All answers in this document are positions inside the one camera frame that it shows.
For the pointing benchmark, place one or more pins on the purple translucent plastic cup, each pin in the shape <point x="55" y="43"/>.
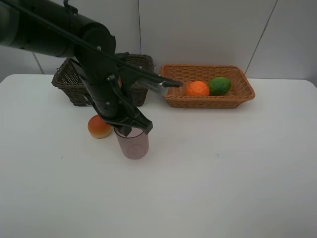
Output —
<point x="135" y="145"/>

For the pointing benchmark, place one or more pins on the tan wicker basket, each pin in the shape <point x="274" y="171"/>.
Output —
<point x="241" y="91"/>

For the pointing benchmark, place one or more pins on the dark brown wicker basket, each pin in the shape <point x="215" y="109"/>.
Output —
<point x="68" y="80"/>

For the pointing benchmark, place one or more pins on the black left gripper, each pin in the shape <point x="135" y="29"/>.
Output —
<point x="112" y="104"/>

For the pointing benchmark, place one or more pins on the green lime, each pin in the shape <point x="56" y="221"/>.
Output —
<point x="219" y="86"/>

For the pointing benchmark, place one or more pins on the red orange bun toy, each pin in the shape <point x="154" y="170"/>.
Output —
<point x="98" y="128"/>

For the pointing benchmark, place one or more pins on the orange tangerine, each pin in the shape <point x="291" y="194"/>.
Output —
<point x="197" y="88"/>

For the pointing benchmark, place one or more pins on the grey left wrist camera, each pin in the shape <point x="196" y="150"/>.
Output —
<point x="158" y="84"/>

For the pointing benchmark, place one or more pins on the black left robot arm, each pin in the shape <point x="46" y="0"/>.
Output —
<point x="44" y="27"/>

